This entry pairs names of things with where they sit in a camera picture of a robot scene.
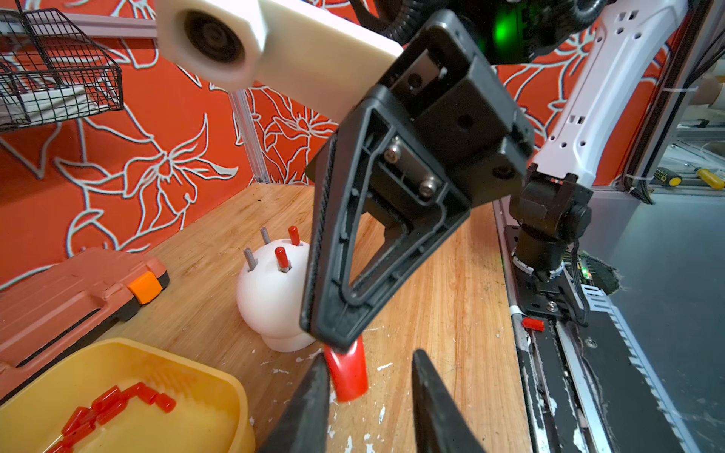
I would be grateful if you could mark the red sleeve on base plate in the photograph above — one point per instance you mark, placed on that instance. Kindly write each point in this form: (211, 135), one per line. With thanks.
(533, 324)

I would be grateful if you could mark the metal screw back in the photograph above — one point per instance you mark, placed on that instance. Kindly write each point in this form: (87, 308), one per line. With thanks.
(265, 235)

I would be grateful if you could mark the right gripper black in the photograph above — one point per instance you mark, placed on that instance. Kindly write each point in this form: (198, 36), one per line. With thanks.
(371, 229)

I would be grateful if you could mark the red sleeves pile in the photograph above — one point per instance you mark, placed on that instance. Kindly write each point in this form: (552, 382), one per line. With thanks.
(84, 420)

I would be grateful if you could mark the yellow handled tool outside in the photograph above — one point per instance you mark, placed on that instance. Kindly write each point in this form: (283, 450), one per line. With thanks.
(710, 179)

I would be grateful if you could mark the white dome screw fixture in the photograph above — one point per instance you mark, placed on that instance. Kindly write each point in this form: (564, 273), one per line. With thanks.
(270, 301)

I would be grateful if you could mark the metal screw front left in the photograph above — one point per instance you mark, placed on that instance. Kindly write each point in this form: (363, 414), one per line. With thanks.
(252, 262)

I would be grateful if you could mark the orange tool case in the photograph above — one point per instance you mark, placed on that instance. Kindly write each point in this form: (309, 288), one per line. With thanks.
(52, 315)

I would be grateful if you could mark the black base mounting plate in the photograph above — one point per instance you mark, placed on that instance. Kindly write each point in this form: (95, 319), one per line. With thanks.
(588, 389)

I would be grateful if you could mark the yellow plastic tray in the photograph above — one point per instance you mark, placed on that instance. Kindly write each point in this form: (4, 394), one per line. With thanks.
(211, 414)

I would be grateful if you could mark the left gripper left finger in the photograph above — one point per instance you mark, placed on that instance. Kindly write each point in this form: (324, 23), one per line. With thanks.
(303, 426)

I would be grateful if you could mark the red screw protection sleeve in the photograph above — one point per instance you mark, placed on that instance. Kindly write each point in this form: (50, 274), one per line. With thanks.
(294, 236)

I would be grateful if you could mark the metal screw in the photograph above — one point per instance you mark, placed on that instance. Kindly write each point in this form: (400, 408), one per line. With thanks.
(252, 262)
(265, 235)

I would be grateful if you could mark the black wire wall basket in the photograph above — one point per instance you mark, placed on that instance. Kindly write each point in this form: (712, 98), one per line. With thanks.
(52, 72)

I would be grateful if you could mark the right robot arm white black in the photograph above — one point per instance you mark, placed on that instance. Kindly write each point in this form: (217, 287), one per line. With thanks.
(552, 206)

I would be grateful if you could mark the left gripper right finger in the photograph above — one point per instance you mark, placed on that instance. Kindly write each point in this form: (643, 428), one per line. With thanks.
(439, 425)

